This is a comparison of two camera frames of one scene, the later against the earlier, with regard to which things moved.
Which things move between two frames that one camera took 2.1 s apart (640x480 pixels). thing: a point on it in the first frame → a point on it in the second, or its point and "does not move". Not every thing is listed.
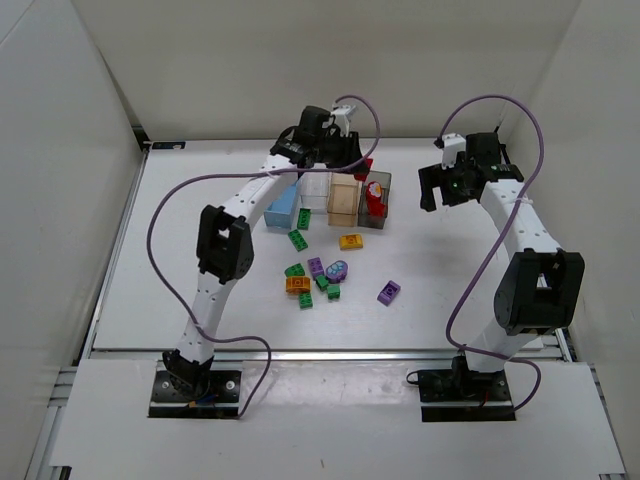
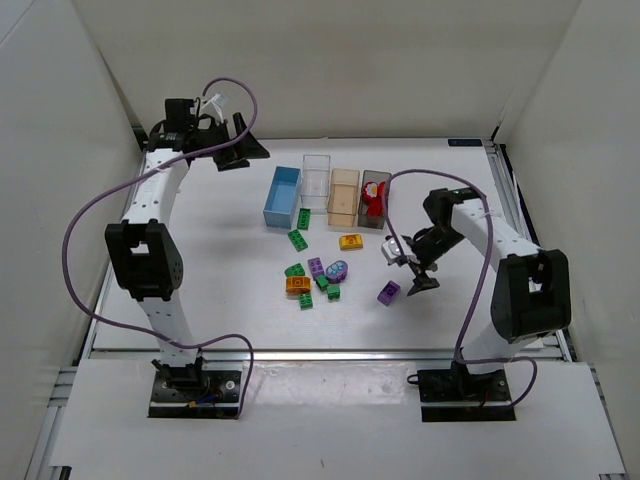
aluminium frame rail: x=494 y=354 does not move
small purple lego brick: x=388 y=293 does not move
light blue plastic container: x=284 y=212 does not move
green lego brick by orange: x=295 y=270 does not move
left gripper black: x=347 y=150 → x=228 y=148
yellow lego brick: x=350 y=241 does not move
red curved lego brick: x=361 y=176 → x=382 y=192
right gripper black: x=439 y=176 → x=415 y=264
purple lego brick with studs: x=315 y=267 does not move
